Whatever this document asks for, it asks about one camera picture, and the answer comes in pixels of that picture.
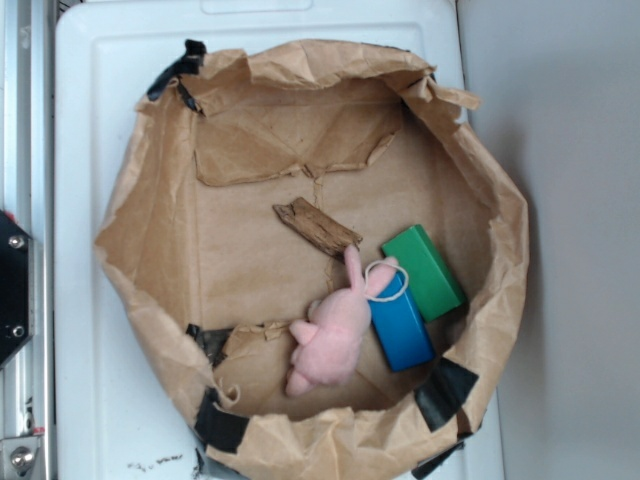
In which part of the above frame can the brown wood chip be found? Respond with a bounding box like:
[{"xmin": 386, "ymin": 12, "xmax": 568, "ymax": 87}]
[{"xmin": 272, "ymin": 197, "xmax": 363, "ymax": 261}]

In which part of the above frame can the brown paper bag bin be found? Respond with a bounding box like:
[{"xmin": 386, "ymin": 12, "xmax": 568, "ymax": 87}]
[{"xmin": 95, "ymin": 40, "xmax": 529, "ymax": 479}]

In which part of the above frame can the pink plush bunny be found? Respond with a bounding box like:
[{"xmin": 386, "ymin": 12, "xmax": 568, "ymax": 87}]
[{"xmin": 285, "ymin": 245, "xmax": 401, "ymax": 397}]

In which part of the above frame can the green rectangular block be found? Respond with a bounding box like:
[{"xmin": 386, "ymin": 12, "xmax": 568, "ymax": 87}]
[{"xmin": 382, "ymin": 224, "xmax": 467, "ymax": 323}]

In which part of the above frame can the blue rectangular block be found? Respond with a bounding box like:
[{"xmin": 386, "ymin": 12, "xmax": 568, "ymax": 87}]
[{"xmin": 369, "ymin": 272, "xmax": 436, "ymax": 372}]

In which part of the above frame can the black mounting plate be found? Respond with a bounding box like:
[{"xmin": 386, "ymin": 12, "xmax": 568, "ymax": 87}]
[{"xmin": 0, "ymin": 210, "xmax": 34, "ymax": 368}]

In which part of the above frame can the aluminium frame rail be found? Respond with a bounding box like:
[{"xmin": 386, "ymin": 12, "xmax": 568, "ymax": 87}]
[{"xmin": 1, "ymin": 1, "xmax": 57, "ymax": 479}]

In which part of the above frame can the metal corner bracket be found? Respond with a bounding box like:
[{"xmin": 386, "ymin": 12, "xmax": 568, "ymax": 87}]
[{"xmin": 0, "ymin": 436, "xmax": 42, "ymax": 480}]

